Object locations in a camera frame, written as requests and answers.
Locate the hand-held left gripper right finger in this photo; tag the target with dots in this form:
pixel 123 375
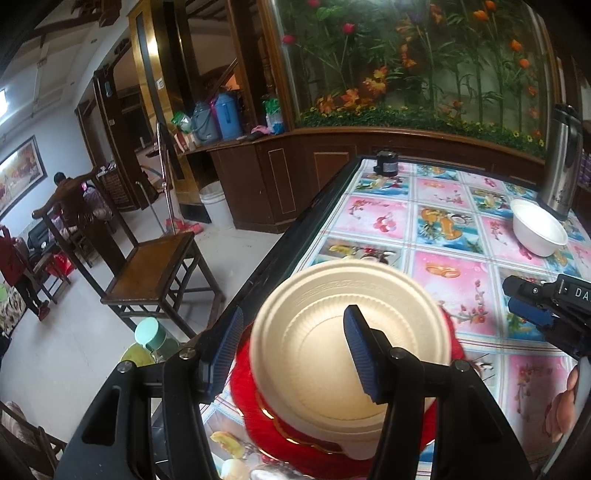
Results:
pixel 364 355

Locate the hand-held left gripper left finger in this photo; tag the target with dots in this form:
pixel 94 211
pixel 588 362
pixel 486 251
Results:
pixel 226 350

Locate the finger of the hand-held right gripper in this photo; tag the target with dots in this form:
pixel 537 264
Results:
pixel 521 288
pixel 528 316

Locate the large cream paper bowl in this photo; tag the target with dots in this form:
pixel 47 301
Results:
pixel 323 332

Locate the white paper bowl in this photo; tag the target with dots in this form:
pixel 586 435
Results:
pixel 538 226

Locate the red plate with gold rim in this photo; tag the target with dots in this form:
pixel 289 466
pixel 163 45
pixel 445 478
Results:
pixel 258 410

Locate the person's right hand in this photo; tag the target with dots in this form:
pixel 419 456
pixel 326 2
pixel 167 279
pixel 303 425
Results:
pixel 570 406

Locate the printed floral tablecloth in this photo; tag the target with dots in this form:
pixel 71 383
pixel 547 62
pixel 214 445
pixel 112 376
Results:
pixel 461 277

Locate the bottle with mint green lid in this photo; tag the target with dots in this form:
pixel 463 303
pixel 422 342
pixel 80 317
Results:
pixel 154 339

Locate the wooden chair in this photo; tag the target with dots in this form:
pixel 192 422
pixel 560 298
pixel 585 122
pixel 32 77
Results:
pixel 147 263

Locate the stainless steel thermos flask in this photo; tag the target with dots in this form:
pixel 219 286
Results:
pixel 561 161

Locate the white plastic waste bin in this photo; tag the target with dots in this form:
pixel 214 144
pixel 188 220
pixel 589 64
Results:
pixel 214 207

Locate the small black jar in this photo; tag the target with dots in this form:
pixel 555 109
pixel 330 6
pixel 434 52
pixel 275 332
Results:
pixel 385 162

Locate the grey-blue thermos jug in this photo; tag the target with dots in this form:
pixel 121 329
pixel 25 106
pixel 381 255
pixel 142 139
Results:
pixel 205 123

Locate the blue thermos jug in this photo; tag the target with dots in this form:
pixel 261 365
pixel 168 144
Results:
pixel 228 115

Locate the green plastic bottle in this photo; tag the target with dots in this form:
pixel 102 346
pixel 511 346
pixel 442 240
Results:
pixel 273 113

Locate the wooden flower display cabinet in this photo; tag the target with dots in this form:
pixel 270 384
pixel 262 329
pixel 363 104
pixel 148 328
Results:
pixel 415 69

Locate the tall wooden glass cabinet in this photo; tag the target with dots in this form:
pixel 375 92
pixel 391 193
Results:
pixel 157 92

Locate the framed wall picture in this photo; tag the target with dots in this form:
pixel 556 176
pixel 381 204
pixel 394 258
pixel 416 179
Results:
pixel 18 173

